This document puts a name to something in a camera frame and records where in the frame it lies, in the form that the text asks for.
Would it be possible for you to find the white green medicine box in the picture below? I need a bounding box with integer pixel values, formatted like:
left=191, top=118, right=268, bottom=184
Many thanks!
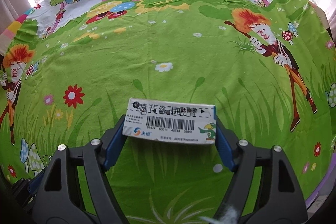
left=122, top=98, right=217, bottom=145

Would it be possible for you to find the purple cardboard storage box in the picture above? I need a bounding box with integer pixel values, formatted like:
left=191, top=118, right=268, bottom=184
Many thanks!
left=306, top=182, right=335, bottom=217

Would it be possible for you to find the green cartoon print cloth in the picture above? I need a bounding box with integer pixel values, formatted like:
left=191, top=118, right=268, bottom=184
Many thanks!
left=1, top=0, right=335, bottom=223

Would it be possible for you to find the pink drape left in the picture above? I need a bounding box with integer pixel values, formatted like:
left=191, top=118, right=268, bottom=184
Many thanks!
left=0, top=0, right=31, bottom=32

